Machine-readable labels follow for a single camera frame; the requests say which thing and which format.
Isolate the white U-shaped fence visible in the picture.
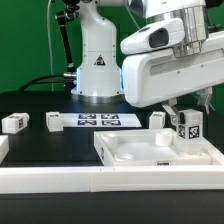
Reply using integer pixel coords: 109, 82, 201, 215
0, 134, 224, 195

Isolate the white sheet with tags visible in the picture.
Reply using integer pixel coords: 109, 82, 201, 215
61, 113, 141, 128

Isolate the white square table top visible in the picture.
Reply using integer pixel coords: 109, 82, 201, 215
94, 129, 211, 166

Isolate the black cable bundle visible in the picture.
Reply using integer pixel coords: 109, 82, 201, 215
18, 73, 78, 93

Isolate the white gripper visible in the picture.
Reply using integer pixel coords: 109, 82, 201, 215
122, 39, 224, 125

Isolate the grey thin cable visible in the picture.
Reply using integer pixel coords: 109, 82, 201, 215
45, 0, 56, 93

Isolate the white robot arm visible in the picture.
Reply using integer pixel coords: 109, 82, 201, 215
72, 0, 224, 107

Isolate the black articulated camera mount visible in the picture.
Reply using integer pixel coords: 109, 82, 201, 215
55, 0, 80, 72

